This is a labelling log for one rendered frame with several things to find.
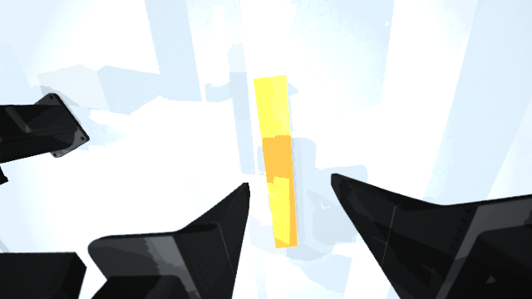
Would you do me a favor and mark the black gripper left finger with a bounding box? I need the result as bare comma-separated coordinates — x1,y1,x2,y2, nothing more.
87,182,250,299

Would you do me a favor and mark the yellow bar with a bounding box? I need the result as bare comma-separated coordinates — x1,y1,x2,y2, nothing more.
254,75,298,248

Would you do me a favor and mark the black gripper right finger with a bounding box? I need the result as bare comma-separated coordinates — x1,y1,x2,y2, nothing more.
330,174,532,299

